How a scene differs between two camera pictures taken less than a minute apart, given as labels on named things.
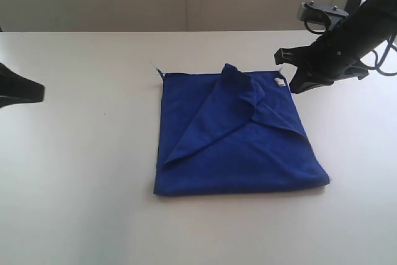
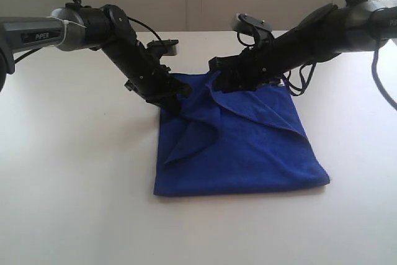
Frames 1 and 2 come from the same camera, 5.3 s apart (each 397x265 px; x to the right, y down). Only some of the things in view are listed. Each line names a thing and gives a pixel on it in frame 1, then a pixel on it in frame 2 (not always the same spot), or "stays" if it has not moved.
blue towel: x=231 y=132 stays
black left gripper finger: x=15 y=89 → x=146 y=76
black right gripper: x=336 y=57 → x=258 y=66
